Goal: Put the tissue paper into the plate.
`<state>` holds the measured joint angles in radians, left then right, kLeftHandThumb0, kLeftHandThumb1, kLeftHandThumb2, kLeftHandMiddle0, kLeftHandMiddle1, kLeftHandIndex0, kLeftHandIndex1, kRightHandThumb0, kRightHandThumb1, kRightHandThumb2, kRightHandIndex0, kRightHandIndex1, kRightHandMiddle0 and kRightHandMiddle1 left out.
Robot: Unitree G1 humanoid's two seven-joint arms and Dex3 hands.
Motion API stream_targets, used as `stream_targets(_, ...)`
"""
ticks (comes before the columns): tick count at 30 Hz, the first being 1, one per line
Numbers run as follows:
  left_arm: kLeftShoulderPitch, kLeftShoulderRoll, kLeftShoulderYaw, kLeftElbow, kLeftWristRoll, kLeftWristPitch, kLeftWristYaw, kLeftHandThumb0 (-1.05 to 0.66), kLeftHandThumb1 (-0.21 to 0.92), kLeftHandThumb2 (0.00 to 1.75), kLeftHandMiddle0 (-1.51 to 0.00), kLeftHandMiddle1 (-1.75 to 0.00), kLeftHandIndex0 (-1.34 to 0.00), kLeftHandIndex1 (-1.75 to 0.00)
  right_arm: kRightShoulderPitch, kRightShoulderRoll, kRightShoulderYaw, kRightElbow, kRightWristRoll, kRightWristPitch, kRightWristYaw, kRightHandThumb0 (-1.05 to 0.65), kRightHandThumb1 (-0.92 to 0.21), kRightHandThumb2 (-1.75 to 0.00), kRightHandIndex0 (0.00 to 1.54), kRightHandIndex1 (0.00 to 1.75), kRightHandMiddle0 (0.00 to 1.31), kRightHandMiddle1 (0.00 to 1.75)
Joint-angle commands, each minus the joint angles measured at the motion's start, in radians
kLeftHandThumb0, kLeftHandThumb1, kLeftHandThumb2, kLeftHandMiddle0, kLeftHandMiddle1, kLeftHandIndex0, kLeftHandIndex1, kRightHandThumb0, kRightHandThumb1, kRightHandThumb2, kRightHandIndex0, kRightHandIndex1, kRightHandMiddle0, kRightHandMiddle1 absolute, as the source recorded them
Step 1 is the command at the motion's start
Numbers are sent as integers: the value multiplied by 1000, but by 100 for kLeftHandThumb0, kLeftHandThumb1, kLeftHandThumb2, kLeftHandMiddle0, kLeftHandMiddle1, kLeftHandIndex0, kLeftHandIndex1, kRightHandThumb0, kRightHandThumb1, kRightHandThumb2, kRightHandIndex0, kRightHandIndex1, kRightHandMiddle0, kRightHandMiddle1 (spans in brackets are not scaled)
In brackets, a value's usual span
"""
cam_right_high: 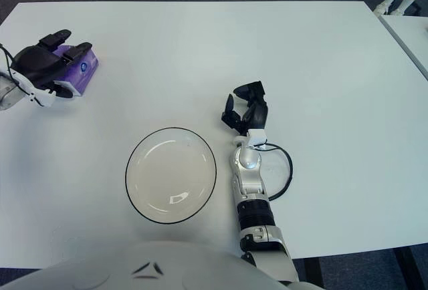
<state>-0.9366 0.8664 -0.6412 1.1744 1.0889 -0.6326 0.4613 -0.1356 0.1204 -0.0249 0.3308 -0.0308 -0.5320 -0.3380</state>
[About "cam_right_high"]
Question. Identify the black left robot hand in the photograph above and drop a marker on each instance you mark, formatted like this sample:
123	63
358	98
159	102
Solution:
36	63

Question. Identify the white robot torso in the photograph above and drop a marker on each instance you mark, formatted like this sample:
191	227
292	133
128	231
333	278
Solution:
150	263

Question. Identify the purple tissue paper pack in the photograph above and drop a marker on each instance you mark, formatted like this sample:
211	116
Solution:
85	73

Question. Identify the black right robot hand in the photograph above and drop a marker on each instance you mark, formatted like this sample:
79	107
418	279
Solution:
258	113

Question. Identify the black table leg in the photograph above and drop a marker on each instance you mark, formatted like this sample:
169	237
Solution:
314	270
413	270

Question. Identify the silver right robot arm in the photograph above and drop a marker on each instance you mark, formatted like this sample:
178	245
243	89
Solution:
249	176

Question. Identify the white plate with black rim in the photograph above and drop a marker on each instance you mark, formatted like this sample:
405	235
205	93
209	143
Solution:
170	173

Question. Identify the white neighbouring table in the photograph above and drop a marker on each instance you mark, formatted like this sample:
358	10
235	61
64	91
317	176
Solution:
411	36

